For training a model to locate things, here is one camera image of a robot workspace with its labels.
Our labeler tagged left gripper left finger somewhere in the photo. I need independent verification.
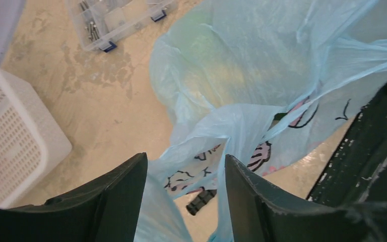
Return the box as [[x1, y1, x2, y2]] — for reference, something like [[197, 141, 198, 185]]
[[0, 153, 148, 241]]

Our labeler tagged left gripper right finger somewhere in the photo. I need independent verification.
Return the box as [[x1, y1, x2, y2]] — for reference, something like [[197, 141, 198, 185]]
[[225, 155, 387, 241]]

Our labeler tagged light blue plastic bag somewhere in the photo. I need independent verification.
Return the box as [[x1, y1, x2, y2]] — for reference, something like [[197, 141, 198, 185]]
[[134, 1, 387, 241]]

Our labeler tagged white perforated plastic basket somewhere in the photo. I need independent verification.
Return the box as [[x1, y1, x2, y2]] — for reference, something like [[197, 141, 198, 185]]
[[0, 69, 72, 209]]

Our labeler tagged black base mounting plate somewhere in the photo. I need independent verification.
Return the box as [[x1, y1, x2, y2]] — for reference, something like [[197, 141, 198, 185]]
[[307, 83, 387, 207]]

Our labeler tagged clear plastic screw organizer box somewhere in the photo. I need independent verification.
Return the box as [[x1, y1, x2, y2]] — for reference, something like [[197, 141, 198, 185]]
[[64, 0, 177, 52]]

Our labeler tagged black T-handle tool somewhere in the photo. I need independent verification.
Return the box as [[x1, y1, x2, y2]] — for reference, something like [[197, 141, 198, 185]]
[[186, 190, 217, 216]]

